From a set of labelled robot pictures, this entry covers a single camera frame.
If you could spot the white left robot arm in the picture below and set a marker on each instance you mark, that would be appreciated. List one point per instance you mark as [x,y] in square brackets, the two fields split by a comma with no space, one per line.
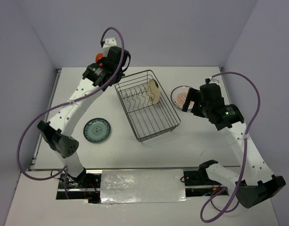
[98,76]

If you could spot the cream plate black flower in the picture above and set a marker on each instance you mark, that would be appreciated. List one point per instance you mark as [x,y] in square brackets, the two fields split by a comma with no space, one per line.
[153,91]

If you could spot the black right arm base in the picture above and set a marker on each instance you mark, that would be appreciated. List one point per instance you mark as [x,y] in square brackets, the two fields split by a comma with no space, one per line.
[197,183]

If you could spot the wire dish rack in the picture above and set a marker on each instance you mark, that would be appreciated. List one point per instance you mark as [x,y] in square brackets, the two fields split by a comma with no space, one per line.
[146,118]

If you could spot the white plate red sunburst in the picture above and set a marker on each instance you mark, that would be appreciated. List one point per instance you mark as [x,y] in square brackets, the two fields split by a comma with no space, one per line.
[178,96]

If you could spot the aluminium table edge rail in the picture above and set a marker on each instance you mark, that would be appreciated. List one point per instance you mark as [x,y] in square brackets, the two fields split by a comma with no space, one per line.
[42,125]

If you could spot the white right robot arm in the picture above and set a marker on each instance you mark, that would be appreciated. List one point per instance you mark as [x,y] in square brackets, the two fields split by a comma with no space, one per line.
[256,182]

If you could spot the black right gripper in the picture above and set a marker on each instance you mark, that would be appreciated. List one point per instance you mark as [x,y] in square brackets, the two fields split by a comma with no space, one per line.
[194,95]

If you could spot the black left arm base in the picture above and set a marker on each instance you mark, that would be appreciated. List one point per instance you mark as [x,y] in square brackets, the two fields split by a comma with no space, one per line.
[85,188]

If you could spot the orange bowl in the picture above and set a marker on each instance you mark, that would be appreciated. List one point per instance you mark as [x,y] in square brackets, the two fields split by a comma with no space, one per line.
[98,57]

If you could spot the silver foil tape patch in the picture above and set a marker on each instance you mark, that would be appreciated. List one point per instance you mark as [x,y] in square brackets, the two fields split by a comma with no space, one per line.
[142,186]

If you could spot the blue patterned plate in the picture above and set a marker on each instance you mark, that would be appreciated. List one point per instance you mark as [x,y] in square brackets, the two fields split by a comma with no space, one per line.
[97,130]

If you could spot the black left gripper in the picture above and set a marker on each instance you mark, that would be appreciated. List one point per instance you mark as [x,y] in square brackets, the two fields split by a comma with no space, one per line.
[122,74]

